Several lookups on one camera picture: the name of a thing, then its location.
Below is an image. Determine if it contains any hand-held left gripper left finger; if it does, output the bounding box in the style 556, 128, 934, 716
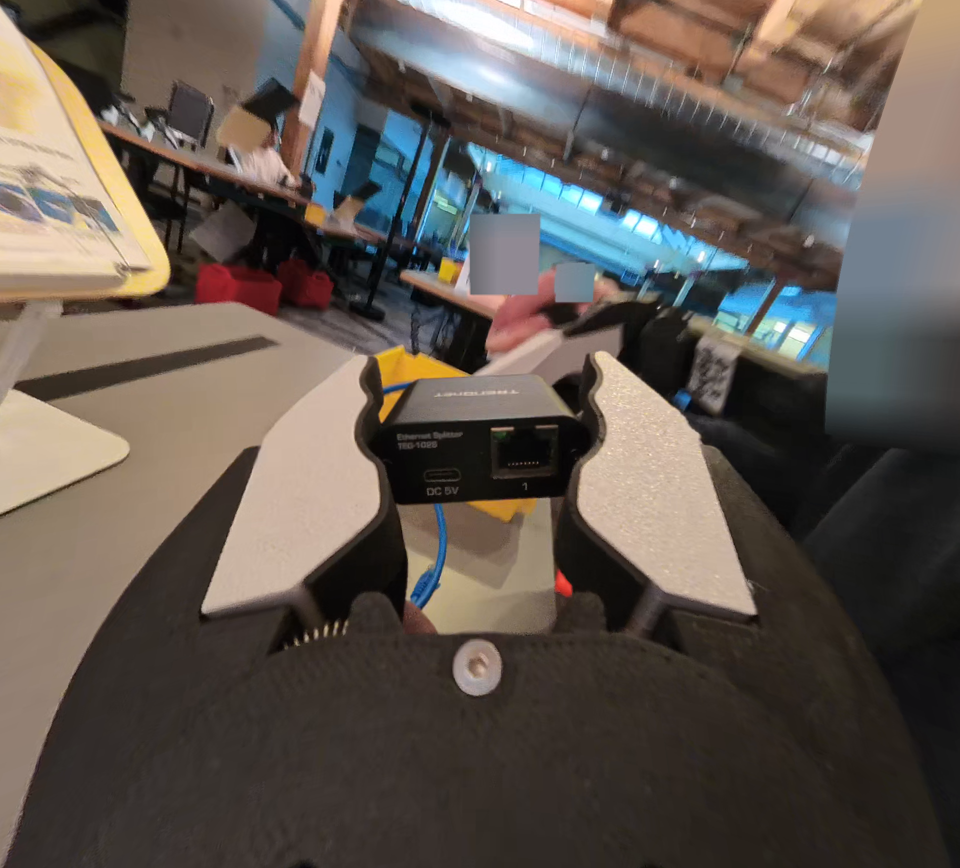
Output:
199, 355, 412, 629

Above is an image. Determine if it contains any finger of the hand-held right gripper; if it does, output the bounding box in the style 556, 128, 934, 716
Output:
551, 324, 626, 384
487, 329, 567, 383

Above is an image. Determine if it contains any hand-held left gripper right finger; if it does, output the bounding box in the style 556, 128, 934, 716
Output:
557, 350, 759, 634

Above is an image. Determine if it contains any black network switch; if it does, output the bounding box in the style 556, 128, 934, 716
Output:
372, 373, 590, 507

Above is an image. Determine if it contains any blue ethernet cable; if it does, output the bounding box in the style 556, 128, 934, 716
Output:
378, 380, 449, 608

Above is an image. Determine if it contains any yellow plastic bin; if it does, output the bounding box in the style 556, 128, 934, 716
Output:
372, 346, 539, 523

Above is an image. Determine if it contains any person's right hand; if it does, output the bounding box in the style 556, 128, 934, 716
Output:
486, 280, 625, 353

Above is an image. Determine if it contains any wooden table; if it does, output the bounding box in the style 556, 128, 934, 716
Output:
401, 271, 496, 359

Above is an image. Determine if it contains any white board stand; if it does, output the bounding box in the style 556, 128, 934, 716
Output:
0, 298, 132, 517

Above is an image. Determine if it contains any white sheet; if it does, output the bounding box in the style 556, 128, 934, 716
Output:
189, 202, 258, 265

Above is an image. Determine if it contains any wooden desk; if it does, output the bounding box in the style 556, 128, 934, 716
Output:
97, 121, 312, 254

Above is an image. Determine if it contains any wooden pillar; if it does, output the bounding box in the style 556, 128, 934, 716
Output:
281, 0, 352, 179

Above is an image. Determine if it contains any computer monitor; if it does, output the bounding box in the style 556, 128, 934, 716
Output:
166, 80, 216, 149

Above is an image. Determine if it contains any wooden instruction board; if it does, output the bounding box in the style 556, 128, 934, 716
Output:
0, 5, 172, 303

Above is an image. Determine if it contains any silver ventilation duct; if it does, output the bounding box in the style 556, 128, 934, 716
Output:
300, 0, 879, 157

